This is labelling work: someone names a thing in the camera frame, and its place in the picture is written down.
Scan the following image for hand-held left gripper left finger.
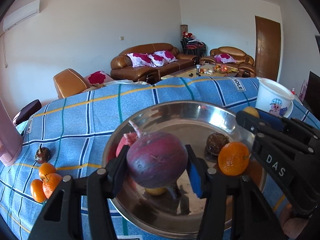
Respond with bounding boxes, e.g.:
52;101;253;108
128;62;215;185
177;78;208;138
27;145;131;240

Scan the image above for white wall cable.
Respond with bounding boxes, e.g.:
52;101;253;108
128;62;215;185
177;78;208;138
2;31;8;69

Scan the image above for small yellow fruit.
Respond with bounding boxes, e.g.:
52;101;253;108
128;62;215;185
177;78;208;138
243;106;260;118

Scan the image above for yellow round fruit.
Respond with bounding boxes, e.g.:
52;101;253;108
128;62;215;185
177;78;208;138
145;186;168;196

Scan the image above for red radish with tail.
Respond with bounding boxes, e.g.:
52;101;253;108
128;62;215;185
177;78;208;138
115;120;144;158

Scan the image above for brown leather armchair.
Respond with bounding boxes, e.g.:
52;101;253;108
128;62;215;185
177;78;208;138
53;68;113;99

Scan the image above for dark cushioned seat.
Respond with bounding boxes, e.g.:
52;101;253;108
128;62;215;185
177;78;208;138
12;99;42;127

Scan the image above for blue checked tablecloth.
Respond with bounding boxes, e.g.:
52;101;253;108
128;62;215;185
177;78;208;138
0;77;320;240

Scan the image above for pink electric kettle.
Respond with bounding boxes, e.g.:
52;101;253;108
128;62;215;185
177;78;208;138
0;100;23;167

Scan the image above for cluttered coffee table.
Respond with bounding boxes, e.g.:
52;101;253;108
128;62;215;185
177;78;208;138
161;64;239;80

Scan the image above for round steel plate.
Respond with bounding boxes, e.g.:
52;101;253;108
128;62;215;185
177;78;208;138
101;100;268;233

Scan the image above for brown wooden door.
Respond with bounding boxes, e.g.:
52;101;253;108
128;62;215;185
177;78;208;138
254;16;282;83

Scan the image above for white cartoon print mug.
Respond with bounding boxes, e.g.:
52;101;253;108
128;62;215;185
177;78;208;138
255;77;295;118

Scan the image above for person's right hand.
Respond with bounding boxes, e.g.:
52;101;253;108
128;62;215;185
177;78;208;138
279;202;309;240

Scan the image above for red rose pillow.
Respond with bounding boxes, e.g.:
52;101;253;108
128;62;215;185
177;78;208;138
84;71;114;85

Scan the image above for white wall air conditioner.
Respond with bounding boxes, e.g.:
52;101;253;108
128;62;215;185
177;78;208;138
2;0;40;30

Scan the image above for mandarin orange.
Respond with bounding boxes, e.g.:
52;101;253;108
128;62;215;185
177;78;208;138
30;179;47;203
39;162;57;180
218;142;250;176
42;173;63;199

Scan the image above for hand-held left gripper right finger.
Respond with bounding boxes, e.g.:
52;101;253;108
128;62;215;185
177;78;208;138
185;144;288;240

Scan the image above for purple round radish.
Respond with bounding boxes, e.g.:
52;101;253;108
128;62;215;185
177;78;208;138
126;131;188;188

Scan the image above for dark purple mangosteen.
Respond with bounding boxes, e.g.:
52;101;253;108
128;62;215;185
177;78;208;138
34;147;52;164

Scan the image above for stacked dark chairs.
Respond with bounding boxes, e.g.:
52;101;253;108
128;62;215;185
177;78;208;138
180;37;207;57

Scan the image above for brown leather three-seat sofa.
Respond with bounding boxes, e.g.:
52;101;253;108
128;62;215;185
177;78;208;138
110;43;200;83

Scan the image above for dark wrinkled passion fruit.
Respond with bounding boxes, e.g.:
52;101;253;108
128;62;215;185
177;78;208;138
206;133;229;155

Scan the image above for brown leather single sofa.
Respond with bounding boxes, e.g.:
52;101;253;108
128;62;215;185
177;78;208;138
200;46;257;78

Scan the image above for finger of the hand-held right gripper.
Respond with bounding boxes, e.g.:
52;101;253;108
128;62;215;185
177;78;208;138
236;110;313;156
258;109;320;146

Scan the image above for dark television screen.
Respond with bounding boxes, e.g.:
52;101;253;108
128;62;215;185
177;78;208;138
302;71;320;120

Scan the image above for white magenta floral pillow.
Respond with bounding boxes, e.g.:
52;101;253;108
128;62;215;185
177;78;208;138
127;52;153;68
214;53;237;64
154;50;178;63
147;54;165;67

